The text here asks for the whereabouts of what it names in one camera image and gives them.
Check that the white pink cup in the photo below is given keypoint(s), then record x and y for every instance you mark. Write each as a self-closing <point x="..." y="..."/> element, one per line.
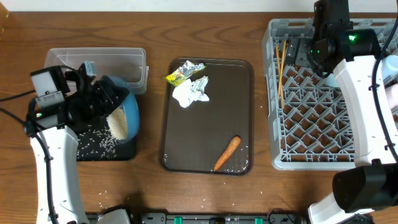
<point x="392" y="96"/>

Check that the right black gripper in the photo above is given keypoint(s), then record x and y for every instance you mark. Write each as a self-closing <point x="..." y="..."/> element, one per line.
<point x="292" y="50"/>

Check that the dark brown serving tray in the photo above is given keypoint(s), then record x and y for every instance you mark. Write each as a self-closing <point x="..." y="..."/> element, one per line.
<point x="193" y="138"/>

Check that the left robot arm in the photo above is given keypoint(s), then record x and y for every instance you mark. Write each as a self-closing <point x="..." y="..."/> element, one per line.
<point x="55" y="147"/>

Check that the light blue cup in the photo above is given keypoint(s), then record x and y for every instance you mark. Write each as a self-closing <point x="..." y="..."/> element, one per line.
<point x="389" y="66"/>

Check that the light blue bowl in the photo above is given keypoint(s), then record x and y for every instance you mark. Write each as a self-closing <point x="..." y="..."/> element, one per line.
<point x="331" y="81"/>

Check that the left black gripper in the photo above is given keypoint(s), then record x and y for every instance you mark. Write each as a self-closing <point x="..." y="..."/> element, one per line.
<point x="103" y="91"/>

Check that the black plastic tray bin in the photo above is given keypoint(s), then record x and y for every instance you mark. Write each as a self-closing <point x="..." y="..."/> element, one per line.
<point x="99" y="145"/>

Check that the wooden chopstick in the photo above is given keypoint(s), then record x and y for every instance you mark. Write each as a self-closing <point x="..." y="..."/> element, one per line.
<point x="279" y="56"/>
<point x="281" y="69"/>

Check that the clear plastic bin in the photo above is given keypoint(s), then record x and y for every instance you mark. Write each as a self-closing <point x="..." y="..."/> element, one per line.
<point x="126" y="63"/>

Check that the white rice pile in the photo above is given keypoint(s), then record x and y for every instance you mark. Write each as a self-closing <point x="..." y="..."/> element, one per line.
<point x="117" y="123"/>

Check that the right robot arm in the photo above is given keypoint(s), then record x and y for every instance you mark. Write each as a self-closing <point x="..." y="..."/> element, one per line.
<point x="353" y="57"/>

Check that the orange carrot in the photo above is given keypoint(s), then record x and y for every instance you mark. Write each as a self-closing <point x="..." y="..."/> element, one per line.
<point x="231" y="147"/>

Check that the crumpled white paper napkin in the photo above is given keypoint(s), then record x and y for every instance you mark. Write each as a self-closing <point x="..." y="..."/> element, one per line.
<point x="189" y="91"/>

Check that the dark blue plate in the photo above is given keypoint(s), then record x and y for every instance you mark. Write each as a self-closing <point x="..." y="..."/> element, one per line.
<point x="131" y="110"/>

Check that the grey dishwasher rack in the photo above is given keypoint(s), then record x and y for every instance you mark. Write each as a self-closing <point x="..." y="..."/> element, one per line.
<point x="312" y="131"/>

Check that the yellow silver snack wrapper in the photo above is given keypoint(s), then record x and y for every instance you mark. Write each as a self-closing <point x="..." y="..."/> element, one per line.
<point x="184" y="72"/>

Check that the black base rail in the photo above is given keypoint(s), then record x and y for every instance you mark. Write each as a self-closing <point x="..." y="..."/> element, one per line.
<point x="271" y="218"/>

